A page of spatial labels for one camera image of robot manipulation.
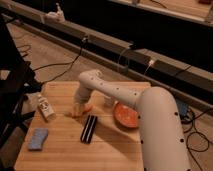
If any black floor cable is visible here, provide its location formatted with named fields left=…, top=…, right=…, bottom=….
left=179, top=107, right=213, bottom=171

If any white object on rail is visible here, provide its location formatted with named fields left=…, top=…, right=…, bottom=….
left=45, top=3, right=65, bottom=22

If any black cable left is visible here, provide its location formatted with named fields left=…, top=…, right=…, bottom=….
left=16, top=37, right=88, bottom=84

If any orange ceramic bowl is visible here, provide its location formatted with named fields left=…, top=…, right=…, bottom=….
left=113, top=102, right=138, bottom=128

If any blue sponge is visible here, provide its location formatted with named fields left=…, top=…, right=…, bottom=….
left=28, top=128, right=49, bottom=151

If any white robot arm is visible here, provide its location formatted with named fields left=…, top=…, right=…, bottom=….
left=74, top=70, right=191, bottom=171

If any white glue bottle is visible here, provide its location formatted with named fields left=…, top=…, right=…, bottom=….
left=38, top=94, right=55, bottom=122

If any grey metal rail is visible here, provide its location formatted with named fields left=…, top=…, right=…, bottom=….
left=0, top=0, right=213, bottom=113

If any blue box on floor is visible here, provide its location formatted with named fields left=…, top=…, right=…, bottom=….
left=176, top=100, right=189, bottom=117

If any black chair frame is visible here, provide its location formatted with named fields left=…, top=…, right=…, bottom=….
left=0, top=14, right=42, bottom=149

